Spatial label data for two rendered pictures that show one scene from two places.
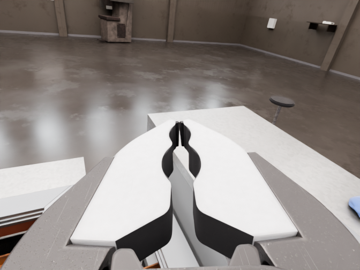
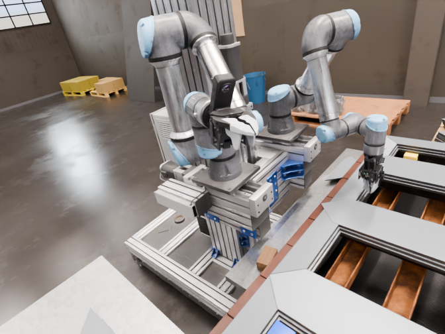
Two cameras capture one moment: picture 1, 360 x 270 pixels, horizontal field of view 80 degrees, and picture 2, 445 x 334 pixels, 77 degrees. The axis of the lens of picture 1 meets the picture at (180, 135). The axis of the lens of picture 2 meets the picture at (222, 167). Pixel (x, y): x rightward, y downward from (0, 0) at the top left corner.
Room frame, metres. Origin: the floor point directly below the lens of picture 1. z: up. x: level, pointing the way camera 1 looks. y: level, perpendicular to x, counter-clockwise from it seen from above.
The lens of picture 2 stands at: (0.59, -0.19, 1.67)
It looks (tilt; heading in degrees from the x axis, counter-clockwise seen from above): 29 degrees down; 166
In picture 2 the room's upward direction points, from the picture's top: 11 degrees counter-clockwise
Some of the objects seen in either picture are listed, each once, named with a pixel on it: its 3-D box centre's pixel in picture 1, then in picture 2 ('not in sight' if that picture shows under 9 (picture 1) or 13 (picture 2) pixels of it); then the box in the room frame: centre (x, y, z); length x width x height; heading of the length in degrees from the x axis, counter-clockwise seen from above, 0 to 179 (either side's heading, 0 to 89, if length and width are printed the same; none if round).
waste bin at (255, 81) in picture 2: not in sight; (256, 87); (-4.38, 2.00, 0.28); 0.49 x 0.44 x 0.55; 31
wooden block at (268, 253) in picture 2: not in sight; (267, 259); (-0.21, 0.13, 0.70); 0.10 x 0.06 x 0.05; 131
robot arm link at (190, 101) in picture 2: not in sight; (200, 108); (-0.18, -0.03, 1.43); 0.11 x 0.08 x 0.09; 5
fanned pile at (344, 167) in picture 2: not in sight; (348, 169); (-0.60, 0.88, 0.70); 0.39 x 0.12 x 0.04; 118
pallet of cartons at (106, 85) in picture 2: not in sight; (106, 87); (-8.97, -0.93, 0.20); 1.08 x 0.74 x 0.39; 31
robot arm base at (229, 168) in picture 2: not in sight; (224, 162); (-0.46, 0.08, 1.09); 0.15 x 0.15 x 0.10
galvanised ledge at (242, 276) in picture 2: not in sight; (317, 204); (-0.46, 0.55, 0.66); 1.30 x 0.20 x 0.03; 118
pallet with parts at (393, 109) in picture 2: not in sight; (344, 104); (-2.63, 2.55, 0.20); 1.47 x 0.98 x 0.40; 31
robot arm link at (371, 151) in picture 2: not in sight; (374, 148); (-0.21, 0.65, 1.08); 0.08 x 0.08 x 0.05
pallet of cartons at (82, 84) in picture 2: not in sight; (81, 85); (-10.25, -1.81, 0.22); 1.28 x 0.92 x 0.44; 31
